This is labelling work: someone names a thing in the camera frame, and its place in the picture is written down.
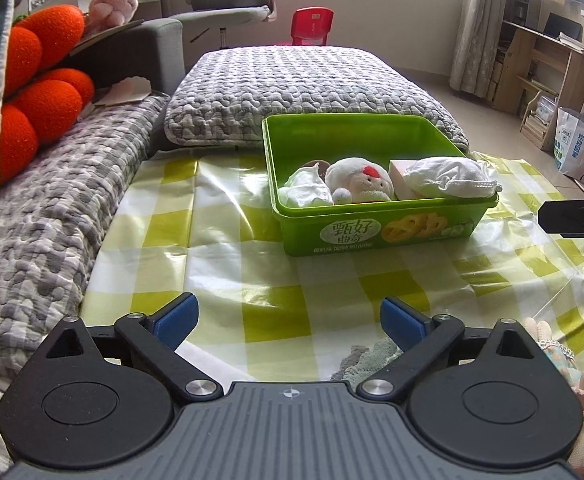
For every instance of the santa plush toy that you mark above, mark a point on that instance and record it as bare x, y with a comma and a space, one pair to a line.
359, 180

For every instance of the small doll with tiara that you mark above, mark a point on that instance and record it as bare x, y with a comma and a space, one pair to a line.
574, 370

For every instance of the green plastic box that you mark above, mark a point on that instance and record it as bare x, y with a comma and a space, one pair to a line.
332, 232

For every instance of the small wooden rack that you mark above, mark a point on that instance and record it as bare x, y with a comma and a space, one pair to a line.
539, 115

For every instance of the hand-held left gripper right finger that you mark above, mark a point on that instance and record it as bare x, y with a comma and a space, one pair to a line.
402, 322

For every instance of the beige curtain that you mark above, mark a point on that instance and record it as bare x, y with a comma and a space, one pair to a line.
482, 25

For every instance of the grey towel cloth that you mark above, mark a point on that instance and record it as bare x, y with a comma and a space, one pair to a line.
367, 360

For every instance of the brown round pad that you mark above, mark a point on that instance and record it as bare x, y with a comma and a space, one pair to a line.
317, 163

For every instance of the green checked plastic tablecloth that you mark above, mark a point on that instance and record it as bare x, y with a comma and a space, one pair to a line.
196, 220

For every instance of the grey quilted ottoman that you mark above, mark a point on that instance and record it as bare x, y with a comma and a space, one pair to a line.
297, 80

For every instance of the white cloth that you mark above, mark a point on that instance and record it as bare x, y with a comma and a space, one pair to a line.
304, 190
447, 175

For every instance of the pink plush toy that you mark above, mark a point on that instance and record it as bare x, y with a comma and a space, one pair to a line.
111, 5

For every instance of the wooden shelf desk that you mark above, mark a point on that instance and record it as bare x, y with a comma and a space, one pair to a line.
537, 55

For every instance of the black laptop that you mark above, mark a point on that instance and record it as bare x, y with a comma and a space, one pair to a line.
559, 26

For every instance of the orange plush pillow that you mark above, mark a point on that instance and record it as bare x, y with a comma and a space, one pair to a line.
46, 105

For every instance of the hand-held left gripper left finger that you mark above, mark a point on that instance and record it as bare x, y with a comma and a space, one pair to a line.
179, 317

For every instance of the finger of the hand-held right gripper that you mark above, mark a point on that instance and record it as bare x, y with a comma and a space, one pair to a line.
572, 217

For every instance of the white paper bag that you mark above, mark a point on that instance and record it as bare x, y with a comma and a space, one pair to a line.
574, 145

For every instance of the red plastic stool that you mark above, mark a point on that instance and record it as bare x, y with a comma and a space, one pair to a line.
312, 22

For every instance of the beige paper piece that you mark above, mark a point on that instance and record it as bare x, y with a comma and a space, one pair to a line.
124, 91

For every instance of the grey quilted sofa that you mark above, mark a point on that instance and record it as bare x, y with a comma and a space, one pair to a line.
61, 200

